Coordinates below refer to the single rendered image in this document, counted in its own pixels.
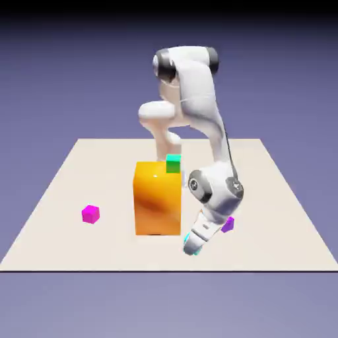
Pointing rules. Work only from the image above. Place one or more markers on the small green cube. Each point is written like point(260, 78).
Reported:
point(173, 164)

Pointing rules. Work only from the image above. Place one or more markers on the small magenta cube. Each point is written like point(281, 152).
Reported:
point(90, 214)

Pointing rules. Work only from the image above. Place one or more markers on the large orange box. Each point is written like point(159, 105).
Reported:
point(157, 198)

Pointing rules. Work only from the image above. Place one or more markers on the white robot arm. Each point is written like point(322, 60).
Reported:
point(200, 95)

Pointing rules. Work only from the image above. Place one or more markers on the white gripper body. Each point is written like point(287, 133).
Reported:
point(196, 241)

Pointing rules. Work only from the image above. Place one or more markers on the small purple cube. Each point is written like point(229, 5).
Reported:
point(228, 225)

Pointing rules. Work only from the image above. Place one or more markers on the small cyan cube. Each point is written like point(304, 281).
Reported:
point(186, 238)

